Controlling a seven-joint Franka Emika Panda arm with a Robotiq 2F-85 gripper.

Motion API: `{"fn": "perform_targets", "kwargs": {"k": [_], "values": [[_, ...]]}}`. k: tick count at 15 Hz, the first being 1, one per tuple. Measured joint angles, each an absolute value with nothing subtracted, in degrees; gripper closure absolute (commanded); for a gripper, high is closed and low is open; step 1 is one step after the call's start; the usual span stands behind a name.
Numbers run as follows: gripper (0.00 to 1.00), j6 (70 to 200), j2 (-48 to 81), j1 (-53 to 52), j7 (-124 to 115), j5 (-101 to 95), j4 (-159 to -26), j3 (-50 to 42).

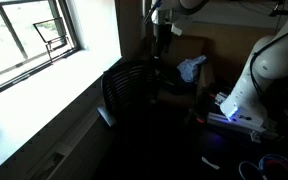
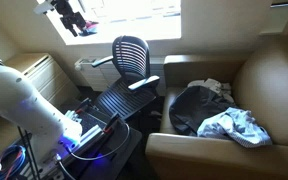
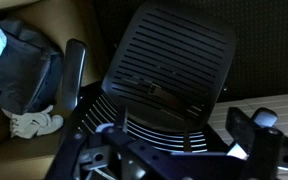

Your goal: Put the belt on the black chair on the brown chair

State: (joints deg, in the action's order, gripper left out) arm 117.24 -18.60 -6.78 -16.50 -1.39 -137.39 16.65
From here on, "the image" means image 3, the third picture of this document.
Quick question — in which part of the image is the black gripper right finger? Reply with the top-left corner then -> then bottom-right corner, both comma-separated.
225,106 -> 288,180

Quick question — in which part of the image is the dark grey jacket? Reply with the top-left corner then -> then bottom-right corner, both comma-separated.
0,9 -> 65,116

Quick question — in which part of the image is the white crumpled cloth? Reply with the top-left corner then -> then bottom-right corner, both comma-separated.
2,104 -> 65,140

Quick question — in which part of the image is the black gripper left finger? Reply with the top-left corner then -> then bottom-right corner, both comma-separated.
45,106 -> 185,180

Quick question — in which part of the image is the black slatted office chair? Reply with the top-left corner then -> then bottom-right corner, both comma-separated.
62,0 -> 238,155

